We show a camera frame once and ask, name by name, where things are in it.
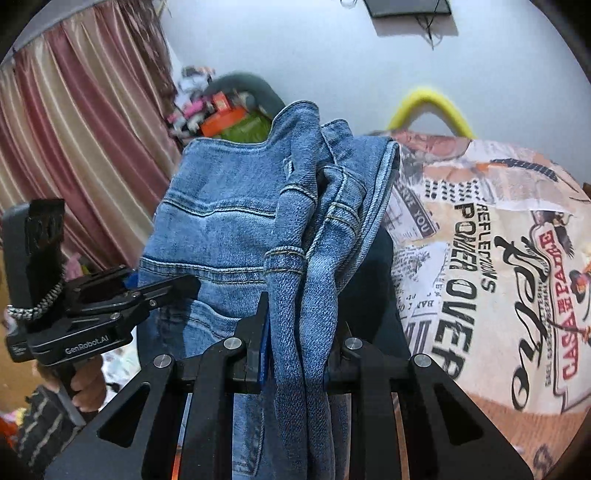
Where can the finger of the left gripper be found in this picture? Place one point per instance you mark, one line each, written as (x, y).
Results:
(135, 306)
(102, 285)

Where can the dark folded garment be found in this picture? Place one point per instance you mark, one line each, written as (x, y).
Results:
(368, 304)

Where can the pile of clutter items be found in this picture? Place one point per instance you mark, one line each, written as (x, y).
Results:
(191, 105)

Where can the blue denim jeans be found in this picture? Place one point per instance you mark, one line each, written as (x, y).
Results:
(292, 218)

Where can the newspaper print bed cover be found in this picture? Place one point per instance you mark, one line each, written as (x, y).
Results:
(492, 280)

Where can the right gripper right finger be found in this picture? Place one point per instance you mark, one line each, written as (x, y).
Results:
(411, 420)

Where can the striped red curtain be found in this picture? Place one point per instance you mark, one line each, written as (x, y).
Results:
(85, 91)

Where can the green storage box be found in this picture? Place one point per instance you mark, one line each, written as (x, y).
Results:
(254, 128)

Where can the grey plush cushion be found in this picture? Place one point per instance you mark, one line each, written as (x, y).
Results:
(261, 96)

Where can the yellow curved pillow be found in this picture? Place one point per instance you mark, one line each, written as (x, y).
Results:
(428, 100)

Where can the orange box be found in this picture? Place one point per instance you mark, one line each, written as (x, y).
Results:
(226, 114)

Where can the person left hand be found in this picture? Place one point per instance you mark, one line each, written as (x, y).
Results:
(88, 384)

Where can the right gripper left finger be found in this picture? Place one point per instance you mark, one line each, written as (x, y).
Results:
(173, 420)

